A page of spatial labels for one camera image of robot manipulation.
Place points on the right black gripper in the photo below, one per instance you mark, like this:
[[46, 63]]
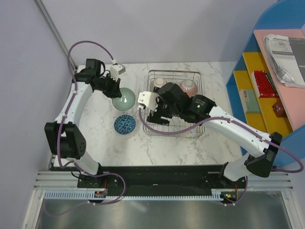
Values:
[[155, 117]]

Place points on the pale green box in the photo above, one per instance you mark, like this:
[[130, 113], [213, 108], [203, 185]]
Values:
[[249, 101]]

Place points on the leaf pattern bowl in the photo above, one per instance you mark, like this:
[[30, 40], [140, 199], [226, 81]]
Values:
[[189, 86]]

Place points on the aluminium corner profile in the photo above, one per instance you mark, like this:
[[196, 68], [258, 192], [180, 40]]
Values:
[[52, 27]]

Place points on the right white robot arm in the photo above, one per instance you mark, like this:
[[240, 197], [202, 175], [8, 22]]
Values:
[[261, 147]]

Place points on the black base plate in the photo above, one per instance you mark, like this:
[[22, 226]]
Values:
[[172, 180]]

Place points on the metal wire dish rack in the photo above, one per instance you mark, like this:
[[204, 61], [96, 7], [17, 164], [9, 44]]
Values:
[[174, 93]]

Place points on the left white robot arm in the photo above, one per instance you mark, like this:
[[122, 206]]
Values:
[[64, 137]]

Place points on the spiral bound booklet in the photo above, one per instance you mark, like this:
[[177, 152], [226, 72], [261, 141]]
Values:
[[287, 58]]

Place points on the pale green ribbed bowl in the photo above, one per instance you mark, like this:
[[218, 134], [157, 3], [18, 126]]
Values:
[[126, 101]]

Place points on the red patterned box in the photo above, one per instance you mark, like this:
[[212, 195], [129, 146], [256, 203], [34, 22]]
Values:
[[264, 85]]

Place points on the brown square pattern bowl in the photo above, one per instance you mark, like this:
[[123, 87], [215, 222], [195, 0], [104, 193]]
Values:
[[158, 83]]

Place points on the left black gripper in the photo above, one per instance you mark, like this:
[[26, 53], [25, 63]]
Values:
[[115, 91]]

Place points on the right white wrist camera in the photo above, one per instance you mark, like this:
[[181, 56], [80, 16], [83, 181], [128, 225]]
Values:
[[148, 100]]

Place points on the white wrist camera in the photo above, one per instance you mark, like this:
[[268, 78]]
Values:
[[148, 100], [116, 70]]

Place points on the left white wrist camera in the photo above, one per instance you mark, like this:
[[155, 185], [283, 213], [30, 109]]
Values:
[[116, 70]]

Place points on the white cable duct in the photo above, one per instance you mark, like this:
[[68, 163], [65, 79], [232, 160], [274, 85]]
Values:
[[99, 196]]

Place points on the blue triangle pattern bowl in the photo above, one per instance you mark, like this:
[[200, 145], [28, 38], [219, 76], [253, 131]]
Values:
[[124, 124]]

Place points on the aluminium rail frame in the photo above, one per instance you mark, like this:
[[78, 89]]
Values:
[[63, 180]]

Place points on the brown small toy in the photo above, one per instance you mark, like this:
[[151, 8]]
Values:
[[278, 109]]

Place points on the blue wooden shelf unit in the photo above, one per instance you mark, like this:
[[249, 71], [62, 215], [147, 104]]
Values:
[[286, 18]]

